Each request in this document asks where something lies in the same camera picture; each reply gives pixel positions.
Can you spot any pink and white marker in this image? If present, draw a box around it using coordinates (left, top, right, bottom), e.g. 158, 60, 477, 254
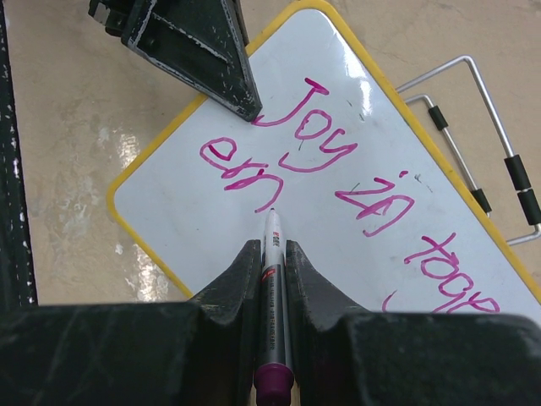
254, 209, 294, 405

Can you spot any yellow framed whiteboard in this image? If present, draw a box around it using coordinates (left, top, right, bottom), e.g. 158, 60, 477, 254
107, 1, 540, 320

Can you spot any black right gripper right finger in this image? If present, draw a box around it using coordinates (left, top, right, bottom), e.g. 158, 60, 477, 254
286, 240, 380, 405

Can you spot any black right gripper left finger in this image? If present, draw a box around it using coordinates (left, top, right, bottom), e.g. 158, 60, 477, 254
178, 239, 261, 405

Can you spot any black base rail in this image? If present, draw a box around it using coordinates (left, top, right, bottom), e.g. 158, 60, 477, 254
1, 9, 38, 314

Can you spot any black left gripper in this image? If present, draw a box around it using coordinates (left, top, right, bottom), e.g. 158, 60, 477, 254
88, 0, 262, 122

